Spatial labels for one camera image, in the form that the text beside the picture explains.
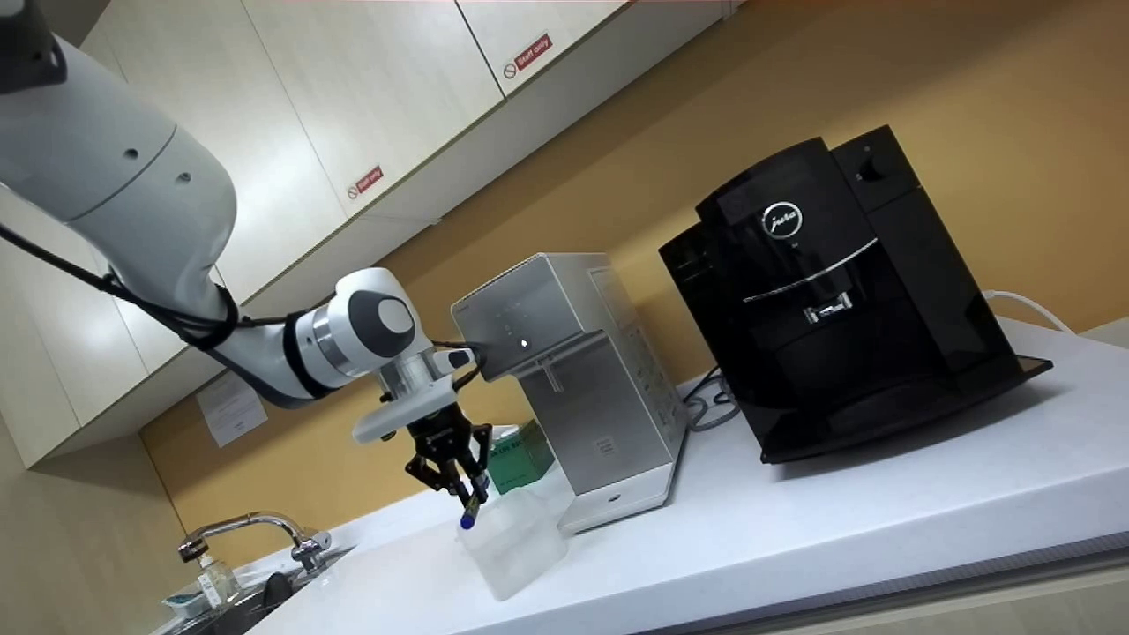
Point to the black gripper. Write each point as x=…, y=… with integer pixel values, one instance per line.
x=448, y=437

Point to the blue black marker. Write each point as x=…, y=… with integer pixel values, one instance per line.
x=470, y=512

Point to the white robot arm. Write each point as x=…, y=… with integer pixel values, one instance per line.
x=161, y=210

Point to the green object behind container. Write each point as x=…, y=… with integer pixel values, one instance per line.
x=515, y=456

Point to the clear plastic container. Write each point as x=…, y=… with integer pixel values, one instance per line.
x=518, y=534

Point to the chrome sink faucet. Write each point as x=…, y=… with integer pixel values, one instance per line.
x=299, y=543

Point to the silver milk cooler box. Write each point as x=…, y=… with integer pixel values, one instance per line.
x=612, y=417

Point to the black coffee machine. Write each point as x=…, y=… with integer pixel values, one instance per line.
x=837, y=304

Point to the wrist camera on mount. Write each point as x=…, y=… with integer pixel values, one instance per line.
x=457, y=357

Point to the paper note on wall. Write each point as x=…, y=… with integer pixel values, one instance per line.
x=229, y=407

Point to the white wall cabinets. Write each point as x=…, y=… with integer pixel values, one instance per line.
x=343, y=124

